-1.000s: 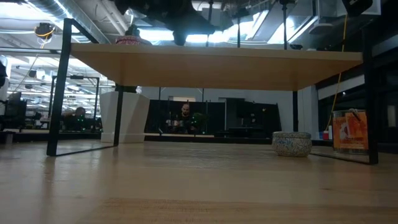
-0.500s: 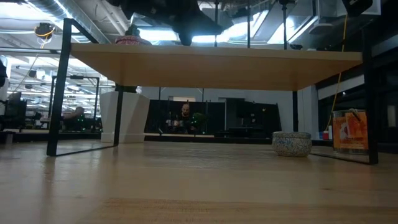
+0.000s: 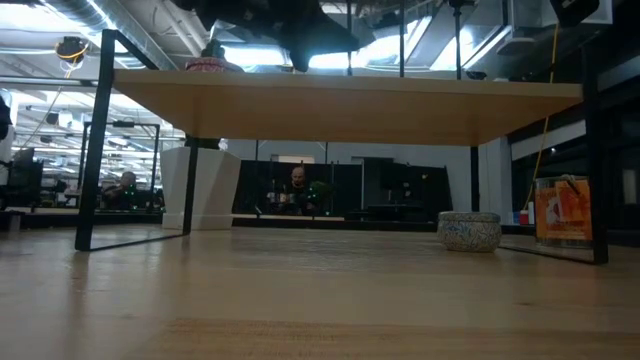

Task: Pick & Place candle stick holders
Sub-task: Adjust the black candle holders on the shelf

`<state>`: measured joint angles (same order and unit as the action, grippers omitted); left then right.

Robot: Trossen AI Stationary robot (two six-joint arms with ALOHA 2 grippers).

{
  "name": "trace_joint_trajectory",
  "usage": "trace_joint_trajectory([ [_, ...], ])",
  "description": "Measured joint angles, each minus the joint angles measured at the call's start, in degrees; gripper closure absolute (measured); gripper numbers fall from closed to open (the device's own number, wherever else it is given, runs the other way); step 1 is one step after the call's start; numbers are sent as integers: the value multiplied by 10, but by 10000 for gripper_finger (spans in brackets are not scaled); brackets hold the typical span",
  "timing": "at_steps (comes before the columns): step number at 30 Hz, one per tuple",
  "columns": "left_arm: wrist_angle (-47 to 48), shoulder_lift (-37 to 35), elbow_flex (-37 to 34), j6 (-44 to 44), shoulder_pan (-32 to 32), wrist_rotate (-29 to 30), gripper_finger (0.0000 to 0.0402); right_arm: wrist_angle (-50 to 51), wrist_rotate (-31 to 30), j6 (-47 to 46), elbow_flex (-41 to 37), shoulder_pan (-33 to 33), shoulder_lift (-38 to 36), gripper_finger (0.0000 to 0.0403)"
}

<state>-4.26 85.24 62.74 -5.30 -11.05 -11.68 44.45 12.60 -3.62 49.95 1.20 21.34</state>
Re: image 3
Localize black yellow cord reel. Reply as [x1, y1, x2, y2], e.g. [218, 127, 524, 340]
[54, 35, 91, 65]

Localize black partition screen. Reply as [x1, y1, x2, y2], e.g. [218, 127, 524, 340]
[232, 158, 454, 221]

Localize white speckled bowl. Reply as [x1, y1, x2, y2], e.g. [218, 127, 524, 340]
[437, 210, 503, 253]

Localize wooden shelf riser black legs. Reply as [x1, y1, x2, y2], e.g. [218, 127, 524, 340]
[73, 28, 610, 266]

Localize yellow extension cable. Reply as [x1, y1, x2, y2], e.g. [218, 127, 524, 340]
[523, 22, 560, 211]

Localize pink patterned candle tin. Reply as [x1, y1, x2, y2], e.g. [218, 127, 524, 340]
[184, 56, 245, 74]

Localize person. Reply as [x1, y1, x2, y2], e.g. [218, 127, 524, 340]
[279, 166, 315, 205]
[102, 171, 151, 210]

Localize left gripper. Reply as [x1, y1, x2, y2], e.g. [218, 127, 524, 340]
[172, 0, 362, 73]

